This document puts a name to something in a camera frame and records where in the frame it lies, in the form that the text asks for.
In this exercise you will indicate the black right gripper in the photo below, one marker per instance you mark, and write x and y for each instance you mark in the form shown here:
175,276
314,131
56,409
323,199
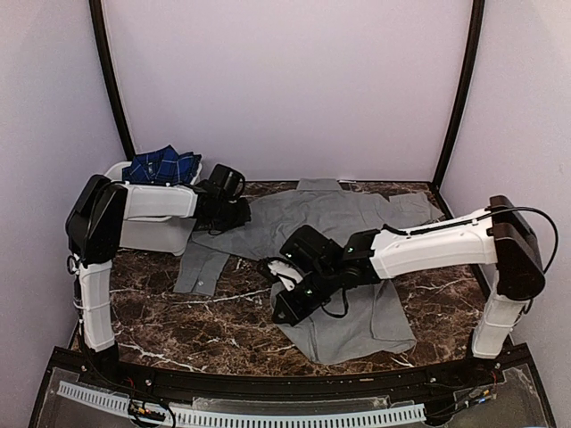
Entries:
296,313

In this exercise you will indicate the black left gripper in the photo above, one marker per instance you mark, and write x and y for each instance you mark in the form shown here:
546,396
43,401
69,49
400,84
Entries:
244,217

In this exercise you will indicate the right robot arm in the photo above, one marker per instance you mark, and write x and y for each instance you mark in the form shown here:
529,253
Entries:
312,267

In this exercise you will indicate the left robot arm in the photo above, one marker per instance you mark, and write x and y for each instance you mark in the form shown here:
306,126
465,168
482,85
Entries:
111,214

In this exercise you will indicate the white plastic bin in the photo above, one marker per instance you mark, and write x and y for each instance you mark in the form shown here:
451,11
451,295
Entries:
159,217

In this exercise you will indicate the blue plaid shirt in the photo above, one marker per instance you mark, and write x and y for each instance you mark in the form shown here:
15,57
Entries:
165,166

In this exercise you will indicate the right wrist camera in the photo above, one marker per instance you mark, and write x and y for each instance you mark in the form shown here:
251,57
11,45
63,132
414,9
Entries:
281,270

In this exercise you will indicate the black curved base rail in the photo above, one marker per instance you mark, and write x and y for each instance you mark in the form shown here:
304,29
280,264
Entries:
426,382

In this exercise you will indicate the white slotted cable duct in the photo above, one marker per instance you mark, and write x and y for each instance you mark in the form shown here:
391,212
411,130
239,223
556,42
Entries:
119,405

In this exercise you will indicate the left black frame post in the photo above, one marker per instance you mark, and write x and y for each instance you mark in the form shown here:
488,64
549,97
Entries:
109,78

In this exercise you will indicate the black frame post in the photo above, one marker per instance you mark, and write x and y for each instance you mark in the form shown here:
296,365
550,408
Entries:
109,78
461,96

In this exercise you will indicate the right black frame post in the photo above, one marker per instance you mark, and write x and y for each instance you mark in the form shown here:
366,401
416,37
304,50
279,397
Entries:
461,96

